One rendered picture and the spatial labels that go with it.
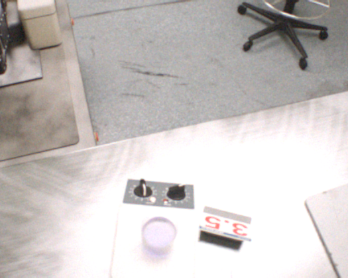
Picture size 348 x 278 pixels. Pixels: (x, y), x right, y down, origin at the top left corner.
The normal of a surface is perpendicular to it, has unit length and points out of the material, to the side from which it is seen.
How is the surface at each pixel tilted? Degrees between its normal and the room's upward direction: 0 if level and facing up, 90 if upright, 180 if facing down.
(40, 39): 90
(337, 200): 0
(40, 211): 0
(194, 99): 0
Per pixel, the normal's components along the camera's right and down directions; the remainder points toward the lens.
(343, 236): 0.07, -0.54
